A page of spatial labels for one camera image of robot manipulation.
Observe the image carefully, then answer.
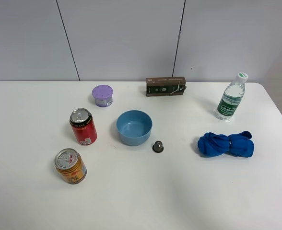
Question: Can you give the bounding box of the gold energy drink can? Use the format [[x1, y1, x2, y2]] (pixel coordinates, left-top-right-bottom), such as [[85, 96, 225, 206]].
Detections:
[[54, 148, 87, 184]]

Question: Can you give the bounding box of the dark coffee capsule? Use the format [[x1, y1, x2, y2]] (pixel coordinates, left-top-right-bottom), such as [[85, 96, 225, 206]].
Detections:
[[152, 140, 164, 153]]

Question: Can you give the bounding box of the dark brown capsule box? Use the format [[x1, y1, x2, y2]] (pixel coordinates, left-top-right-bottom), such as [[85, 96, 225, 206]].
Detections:
[[146, 77, 186, 97]]

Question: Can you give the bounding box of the blue rolled cloth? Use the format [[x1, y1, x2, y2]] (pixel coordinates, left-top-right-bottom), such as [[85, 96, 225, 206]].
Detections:
[[198, 131, 254, 158]]

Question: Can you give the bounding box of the red soda can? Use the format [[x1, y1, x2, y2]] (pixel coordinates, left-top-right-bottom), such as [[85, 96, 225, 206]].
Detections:
[[70, 108, 97, 145]]

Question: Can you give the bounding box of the clear water bottle green label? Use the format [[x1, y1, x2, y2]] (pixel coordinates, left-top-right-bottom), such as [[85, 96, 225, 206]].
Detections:
[[215, 72, 248, 121]]

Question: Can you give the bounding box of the purple lidded round container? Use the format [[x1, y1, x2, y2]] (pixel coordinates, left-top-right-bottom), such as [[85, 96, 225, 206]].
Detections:
[[92, 85, 113, 107]]

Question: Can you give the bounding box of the blue plastic bowl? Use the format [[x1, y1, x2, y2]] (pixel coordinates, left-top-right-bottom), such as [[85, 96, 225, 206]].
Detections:
[[116, 110, 153, 146]]

